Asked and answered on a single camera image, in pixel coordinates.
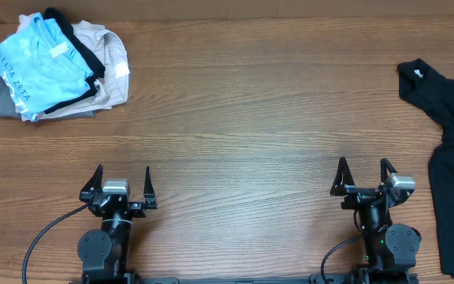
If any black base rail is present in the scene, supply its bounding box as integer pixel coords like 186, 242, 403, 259
69, 272, 420, 284

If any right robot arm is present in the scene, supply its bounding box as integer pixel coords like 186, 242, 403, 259
320, 157, 422, 284

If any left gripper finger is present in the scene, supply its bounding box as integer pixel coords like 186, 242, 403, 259
80, 164, 103, 193
143, 166, 155, 203

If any black polo shirt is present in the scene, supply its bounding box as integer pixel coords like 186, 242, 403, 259
397, 58, 454, 278

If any beige folded garment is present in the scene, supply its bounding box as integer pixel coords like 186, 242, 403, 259
16, 13, 131, 121

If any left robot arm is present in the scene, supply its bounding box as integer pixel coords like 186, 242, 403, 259
77, 165, 158, 284

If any black folded garment in pile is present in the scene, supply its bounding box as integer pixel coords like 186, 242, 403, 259
44, 7, 106, 114

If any grey folded garment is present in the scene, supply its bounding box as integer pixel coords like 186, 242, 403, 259
0, 77, 104, 119

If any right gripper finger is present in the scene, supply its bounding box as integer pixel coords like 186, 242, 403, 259
330, 156, 355, 196
380, 158, 397, 186

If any light blue folded t-shirt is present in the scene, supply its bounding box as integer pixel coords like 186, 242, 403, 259
0, 13, 94, 121

